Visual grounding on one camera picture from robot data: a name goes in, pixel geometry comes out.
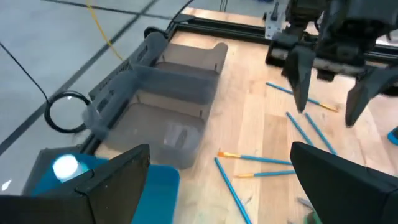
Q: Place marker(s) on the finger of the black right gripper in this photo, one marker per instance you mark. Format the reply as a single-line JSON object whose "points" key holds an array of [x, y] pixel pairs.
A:
{"points": [[363, 96], [300, 77]]}

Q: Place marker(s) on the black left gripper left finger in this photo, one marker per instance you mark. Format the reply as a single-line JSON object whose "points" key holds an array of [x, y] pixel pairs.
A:
{"points": [[77, 202]]}

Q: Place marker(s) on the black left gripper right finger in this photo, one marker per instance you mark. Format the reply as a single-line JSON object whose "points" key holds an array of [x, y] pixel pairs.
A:
{"points": [[342, 193]]}

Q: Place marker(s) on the cyan paint bottle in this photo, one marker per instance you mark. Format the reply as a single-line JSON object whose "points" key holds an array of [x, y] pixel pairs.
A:
{"points": [[66, 166]]}

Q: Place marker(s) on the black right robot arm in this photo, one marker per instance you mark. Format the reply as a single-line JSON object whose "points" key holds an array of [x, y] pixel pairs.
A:
{"points": [[303, 12]]}

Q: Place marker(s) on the white floor scrap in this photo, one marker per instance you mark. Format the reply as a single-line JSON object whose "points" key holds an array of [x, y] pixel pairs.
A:
{"points": [[6, 185]]}

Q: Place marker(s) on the blue plastic bin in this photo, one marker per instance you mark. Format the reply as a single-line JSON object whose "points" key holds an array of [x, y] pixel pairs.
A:
{"points": [[155, 199]]}

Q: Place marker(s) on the grey translucent plastic bin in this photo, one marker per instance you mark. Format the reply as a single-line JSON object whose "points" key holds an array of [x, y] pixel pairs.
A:
{"points": [[149, 130], [192, 56]]}

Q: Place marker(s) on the black aluminium table frame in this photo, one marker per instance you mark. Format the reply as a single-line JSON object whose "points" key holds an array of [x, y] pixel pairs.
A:
{"points": [[224, 29]]}

